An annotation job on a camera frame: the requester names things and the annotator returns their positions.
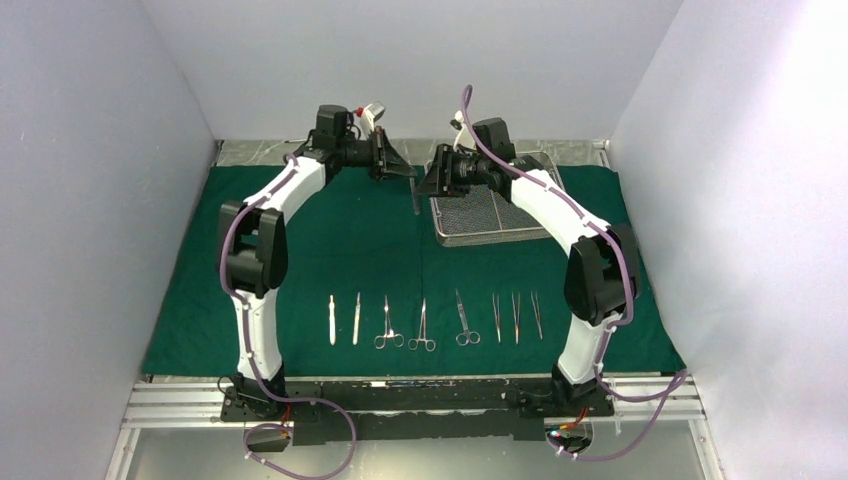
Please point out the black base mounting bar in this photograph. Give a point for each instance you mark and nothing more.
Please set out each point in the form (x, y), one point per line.
(326, 410)

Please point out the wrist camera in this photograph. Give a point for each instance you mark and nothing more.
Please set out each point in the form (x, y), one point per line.
(463, 139)
(335, 123)

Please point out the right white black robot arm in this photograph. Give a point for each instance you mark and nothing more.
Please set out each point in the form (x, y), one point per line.
(602, 274)

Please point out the steel surgical scissors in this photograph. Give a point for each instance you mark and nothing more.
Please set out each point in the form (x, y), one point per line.
(467, 336)

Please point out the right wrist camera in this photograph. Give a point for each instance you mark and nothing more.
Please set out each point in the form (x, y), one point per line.
(463, 139)

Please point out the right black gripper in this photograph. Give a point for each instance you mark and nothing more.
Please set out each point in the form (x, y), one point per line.
(444, 169)

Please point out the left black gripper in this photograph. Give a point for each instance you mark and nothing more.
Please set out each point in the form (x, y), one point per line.
(381, 154)

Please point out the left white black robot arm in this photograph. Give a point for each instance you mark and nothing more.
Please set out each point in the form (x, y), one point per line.
(253, 256)

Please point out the aluminium front rail frame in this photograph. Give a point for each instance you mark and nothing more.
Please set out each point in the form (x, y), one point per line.
(183, 402)

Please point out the steel tweezers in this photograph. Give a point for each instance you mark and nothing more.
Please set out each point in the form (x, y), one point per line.
(537, 313)
(516, 311)
(495, 300)

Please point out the steel surgical forceps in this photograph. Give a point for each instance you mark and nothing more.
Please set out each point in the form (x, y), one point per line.
(421, 340)

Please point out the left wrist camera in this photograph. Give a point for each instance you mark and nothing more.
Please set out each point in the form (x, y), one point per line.
(335, 123)

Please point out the wire mesh instrument tray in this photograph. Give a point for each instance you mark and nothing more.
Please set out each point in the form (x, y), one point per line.
(481, 217)

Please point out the green surgical drape cloth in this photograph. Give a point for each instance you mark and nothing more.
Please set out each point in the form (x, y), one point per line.
(359, 235)

